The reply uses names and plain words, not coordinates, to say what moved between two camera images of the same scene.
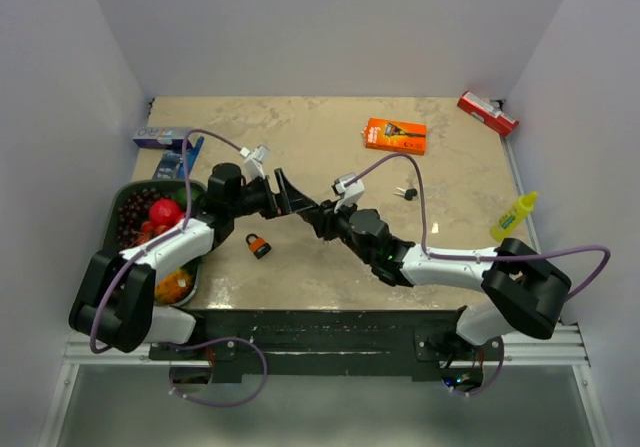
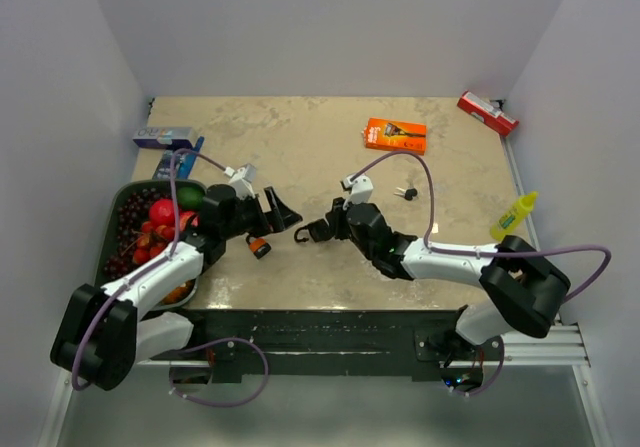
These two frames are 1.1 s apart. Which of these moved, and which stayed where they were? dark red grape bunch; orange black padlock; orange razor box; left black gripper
Moved: left black gripper
Stayed: dark red grape bunch; orange razor box; orange black padlock
